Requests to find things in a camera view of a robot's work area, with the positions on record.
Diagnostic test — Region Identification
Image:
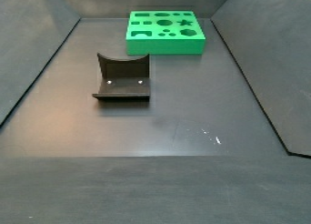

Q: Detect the green shape sorter box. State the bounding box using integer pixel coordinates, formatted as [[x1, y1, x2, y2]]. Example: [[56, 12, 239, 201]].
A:
[[125, 11, 207, 56]]

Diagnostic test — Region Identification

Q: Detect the black curved holder bracket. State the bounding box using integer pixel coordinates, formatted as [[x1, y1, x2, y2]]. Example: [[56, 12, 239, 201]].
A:
[[92, 54, 151, 100]]

